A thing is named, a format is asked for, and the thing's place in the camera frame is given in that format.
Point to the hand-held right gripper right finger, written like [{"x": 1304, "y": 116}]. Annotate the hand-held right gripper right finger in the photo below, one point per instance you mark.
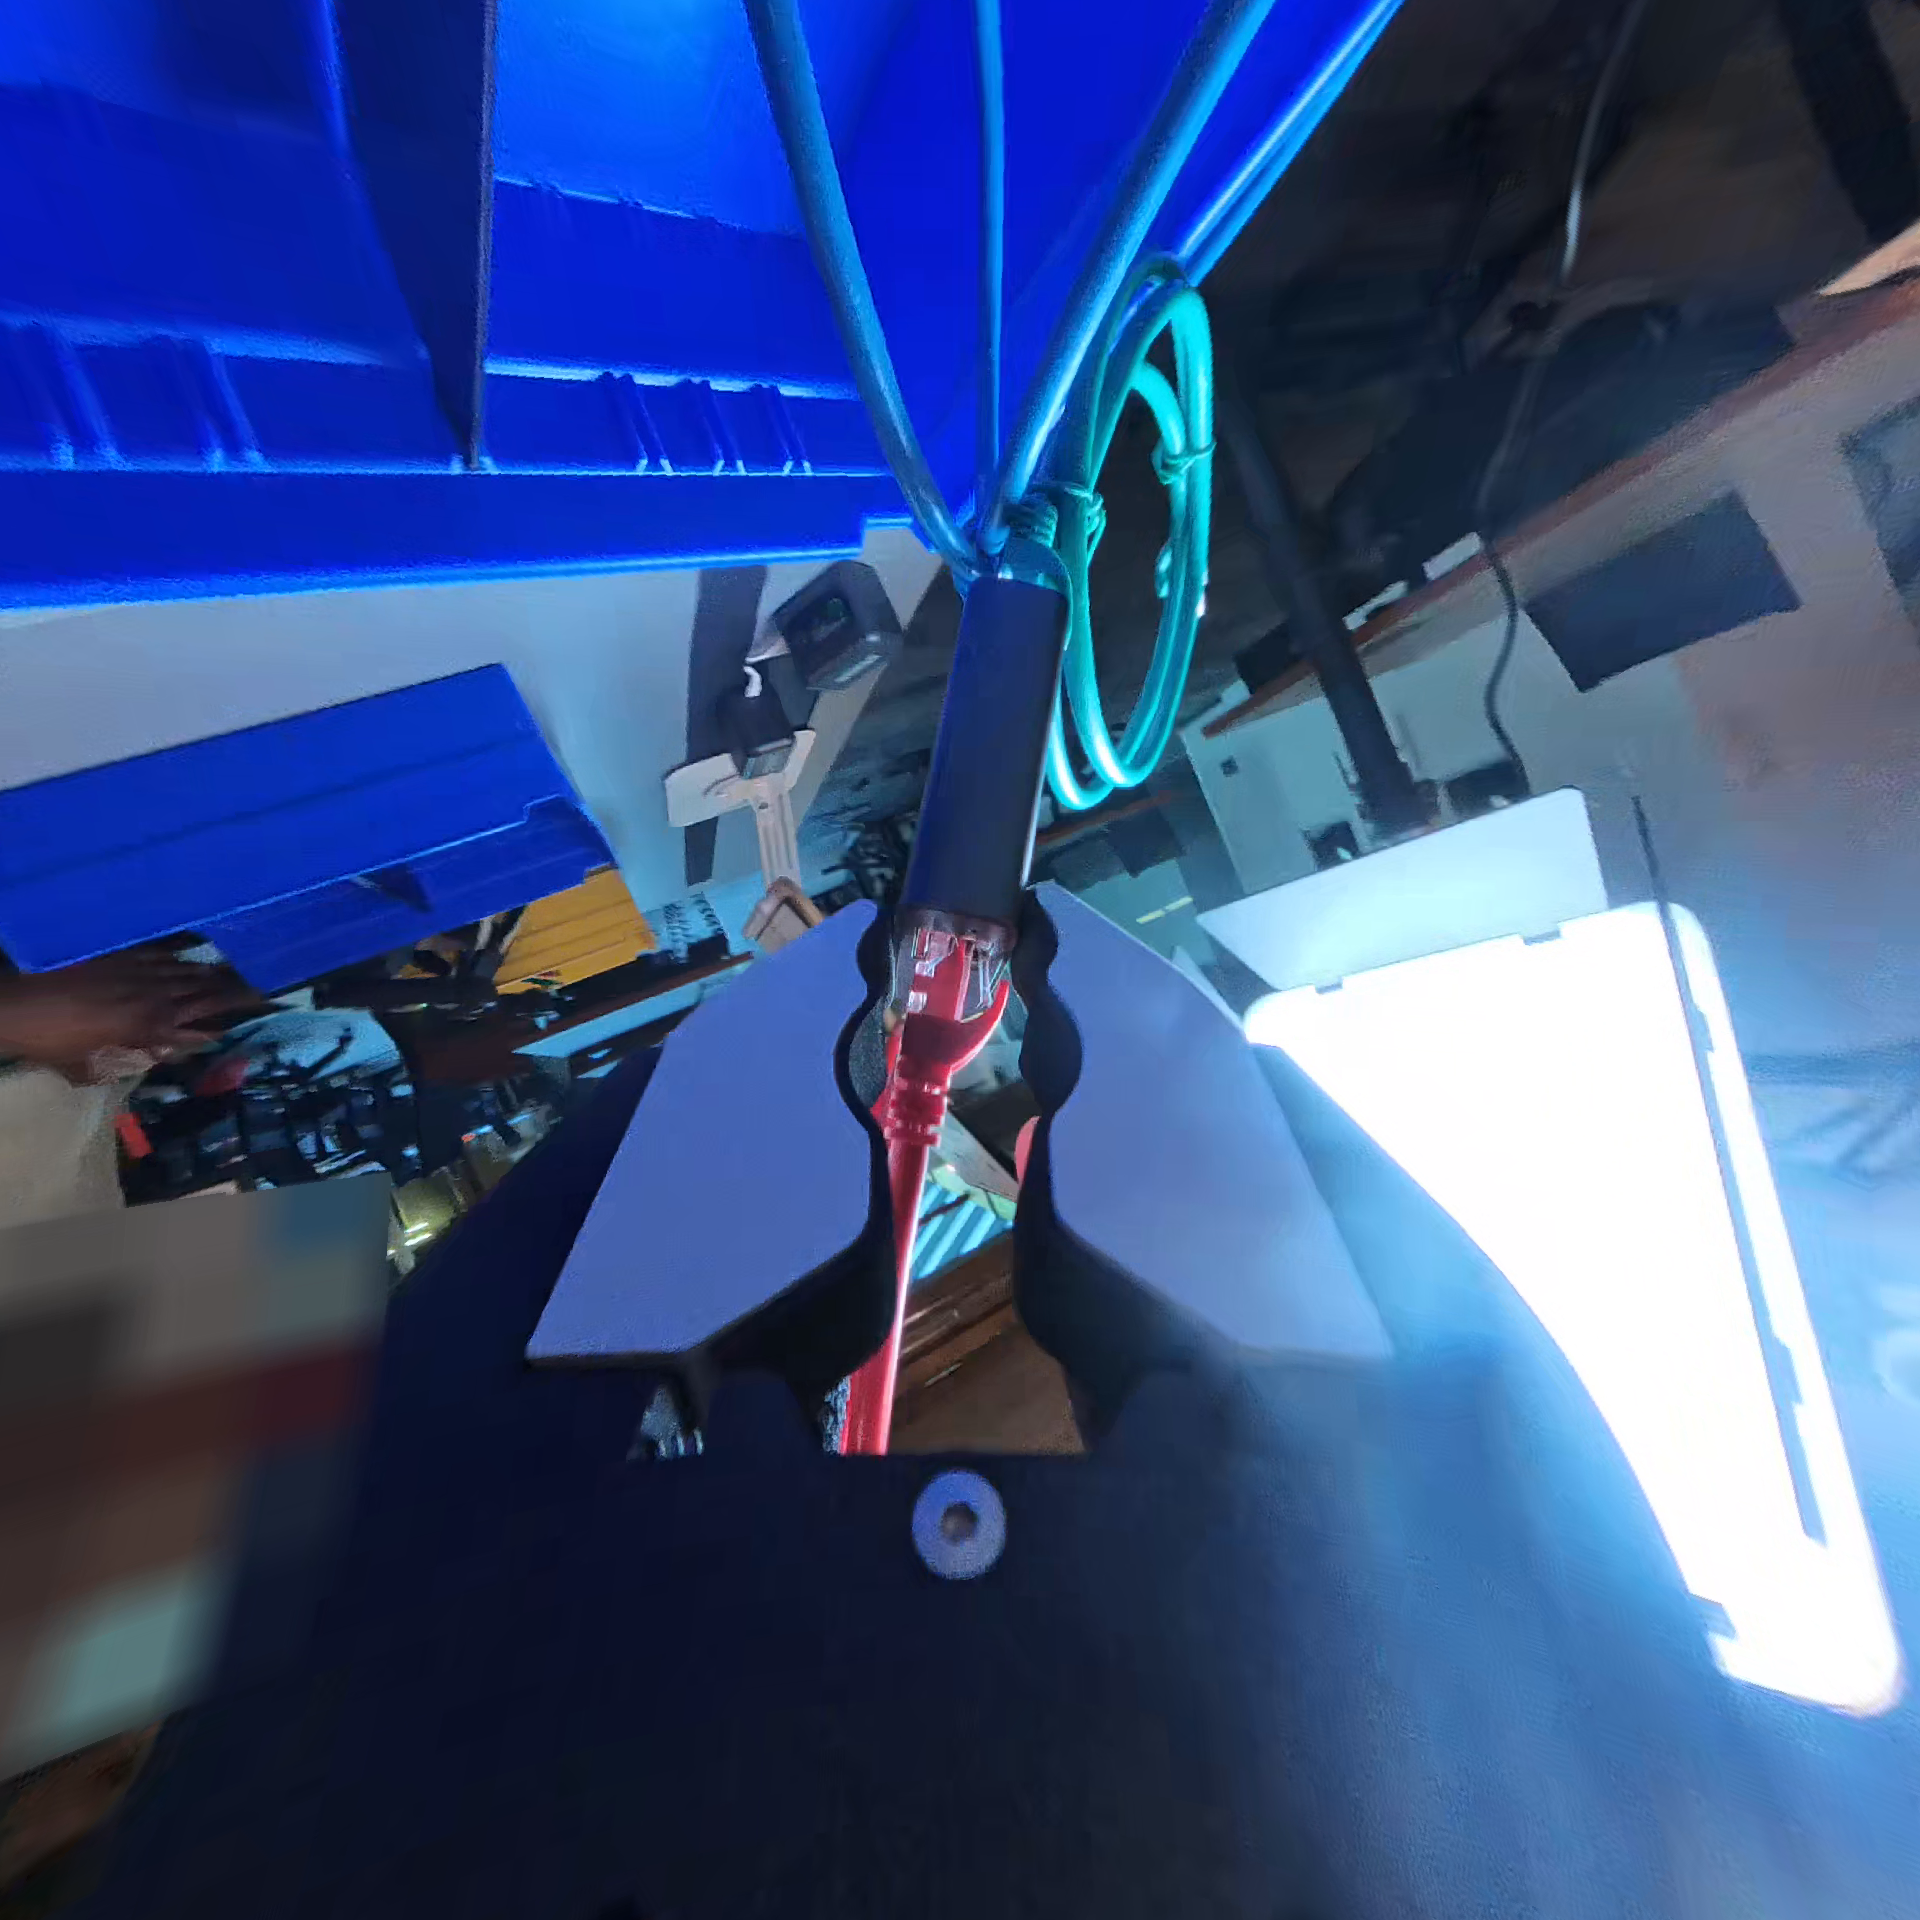
[{"x": 1199, "y": 1171}]

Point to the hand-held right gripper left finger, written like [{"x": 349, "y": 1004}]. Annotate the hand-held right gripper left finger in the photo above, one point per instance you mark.
[{"x": 708, "y": 1171}]

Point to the black ethernet coupler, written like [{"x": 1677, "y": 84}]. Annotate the black ethernet coupler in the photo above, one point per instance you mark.
[{"x": 983, "y": 748}]

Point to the blue plastic bin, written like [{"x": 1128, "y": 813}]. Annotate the blue plastic bin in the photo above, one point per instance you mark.
[
  {"x": 303, "y": 303},
  {"x": 303, "y": 825}
]

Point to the bright light panel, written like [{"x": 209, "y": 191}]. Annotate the bright light panel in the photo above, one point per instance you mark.
[{"x": 1574, "y": 1199}]

